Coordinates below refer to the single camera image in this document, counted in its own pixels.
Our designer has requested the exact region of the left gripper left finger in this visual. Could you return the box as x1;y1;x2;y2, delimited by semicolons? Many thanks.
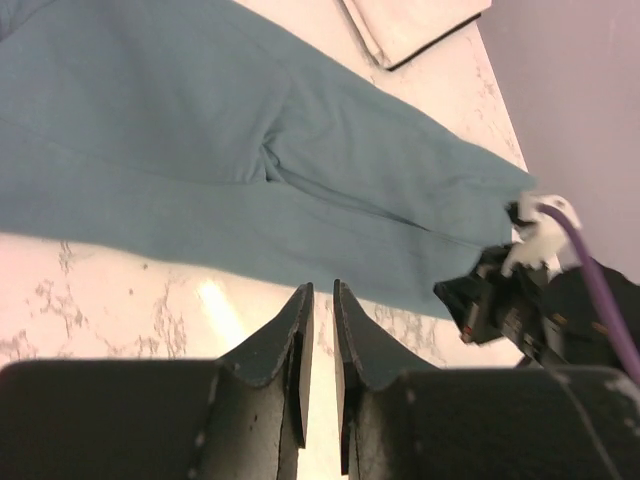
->
1;284;314;479

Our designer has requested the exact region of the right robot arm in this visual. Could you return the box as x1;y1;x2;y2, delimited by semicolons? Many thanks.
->
434;245;623;370

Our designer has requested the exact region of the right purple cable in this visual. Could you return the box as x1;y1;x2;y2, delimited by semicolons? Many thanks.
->
544;204;640;386

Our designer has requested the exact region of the grey-blue t-shirt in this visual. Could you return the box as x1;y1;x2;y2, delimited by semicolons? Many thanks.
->
1;1;534;316

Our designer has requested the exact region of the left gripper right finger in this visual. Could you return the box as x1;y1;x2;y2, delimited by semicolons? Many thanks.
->
333;281;639;479

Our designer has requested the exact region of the white folded mat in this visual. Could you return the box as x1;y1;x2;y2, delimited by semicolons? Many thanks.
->
340;0;492;72

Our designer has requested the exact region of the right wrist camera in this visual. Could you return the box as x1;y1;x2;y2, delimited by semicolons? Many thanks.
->
501;192;582;277

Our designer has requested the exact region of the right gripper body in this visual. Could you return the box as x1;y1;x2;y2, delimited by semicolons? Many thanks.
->
433;245;568;368

